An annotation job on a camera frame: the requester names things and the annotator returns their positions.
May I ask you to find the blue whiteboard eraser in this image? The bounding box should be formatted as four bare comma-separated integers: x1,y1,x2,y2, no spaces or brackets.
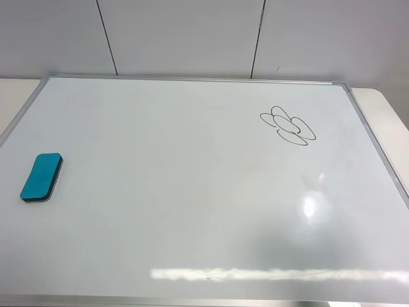
20,153,63,203

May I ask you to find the white board with aluminium frame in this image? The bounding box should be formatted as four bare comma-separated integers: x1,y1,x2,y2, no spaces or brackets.
1,75,408,306

